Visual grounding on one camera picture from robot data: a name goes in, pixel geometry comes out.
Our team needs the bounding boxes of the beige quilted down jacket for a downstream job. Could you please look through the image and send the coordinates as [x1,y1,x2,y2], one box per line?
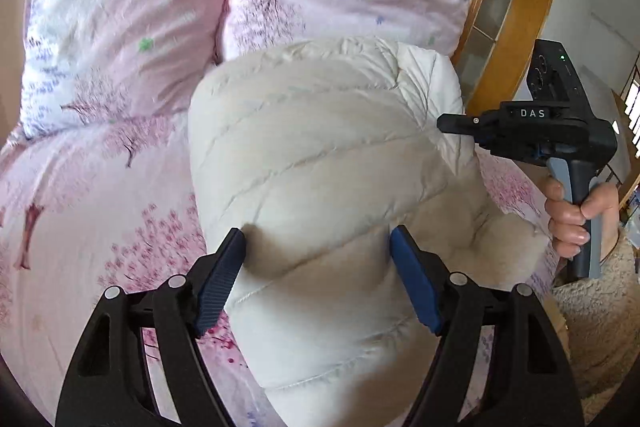
[188,38,549,426]

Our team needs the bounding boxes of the beige fleece sleeve forearm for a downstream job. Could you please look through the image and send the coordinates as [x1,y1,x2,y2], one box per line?
[552,233,639,398]

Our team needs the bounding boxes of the person's right hand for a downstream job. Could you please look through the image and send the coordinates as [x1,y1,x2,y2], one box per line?
[540,176,620,260]

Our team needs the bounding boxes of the pink floral bed sheet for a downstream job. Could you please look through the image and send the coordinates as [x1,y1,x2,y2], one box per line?
[0,110,572,427]

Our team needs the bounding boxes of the left pink floral pillow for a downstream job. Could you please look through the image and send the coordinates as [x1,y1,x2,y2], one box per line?
[20,0,224,138]

